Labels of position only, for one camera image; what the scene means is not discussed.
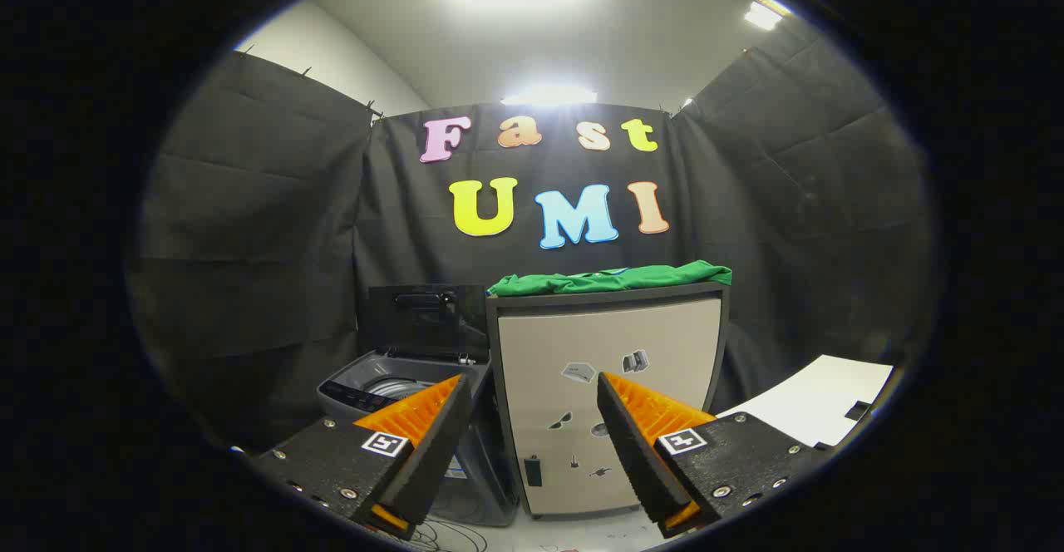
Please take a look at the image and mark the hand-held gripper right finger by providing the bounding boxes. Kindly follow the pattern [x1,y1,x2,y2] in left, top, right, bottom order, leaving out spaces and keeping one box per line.
[597,372,832,539]

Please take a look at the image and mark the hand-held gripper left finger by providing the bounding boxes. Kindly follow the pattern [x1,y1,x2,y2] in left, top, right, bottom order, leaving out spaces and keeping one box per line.
[249,373,475,541]

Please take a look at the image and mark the grey washing machine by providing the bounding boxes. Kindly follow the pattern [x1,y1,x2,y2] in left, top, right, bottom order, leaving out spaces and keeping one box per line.
[316,351,520,528]

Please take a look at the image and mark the green polo shirt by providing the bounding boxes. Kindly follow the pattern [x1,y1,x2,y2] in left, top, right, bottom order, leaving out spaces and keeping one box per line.
[487,260,734,298]

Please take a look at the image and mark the beige cabinet with dark top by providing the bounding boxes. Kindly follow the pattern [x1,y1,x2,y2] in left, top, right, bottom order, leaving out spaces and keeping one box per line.
[485,280,732,520]

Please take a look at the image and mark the black backdrop cloth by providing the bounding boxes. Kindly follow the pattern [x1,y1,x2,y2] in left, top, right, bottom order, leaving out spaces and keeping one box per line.
[125,16,940,461]

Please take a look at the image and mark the black floor cables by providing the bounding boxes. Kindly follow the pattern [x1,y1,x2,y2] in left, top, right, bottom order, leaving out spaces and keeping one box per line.
[411,515,491,552]

